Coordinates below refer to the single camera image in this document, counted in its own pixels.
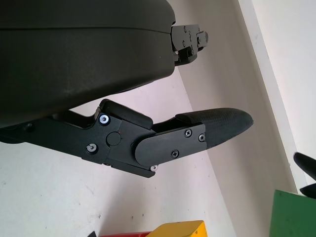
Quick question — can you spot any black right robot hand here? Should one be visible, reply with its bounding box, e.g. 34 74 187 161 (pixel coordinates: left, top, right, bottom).
293 152 316 198

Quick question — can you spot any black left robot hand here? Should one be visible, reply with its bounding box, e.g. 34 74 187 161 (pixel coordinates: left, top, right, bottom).
0 0 255 179

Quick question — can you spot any green block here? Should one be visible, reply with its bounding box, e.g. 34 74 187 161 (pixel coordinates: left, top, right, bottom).
272 189 316 237

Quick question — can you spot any yellow block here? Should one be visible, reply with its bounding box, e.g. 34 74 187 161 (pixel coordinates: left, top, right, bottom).
145 220 207 237

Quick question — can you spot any red block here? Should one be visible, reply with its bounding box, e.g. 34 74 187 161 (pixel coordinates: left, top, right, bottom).
102 231 153 237

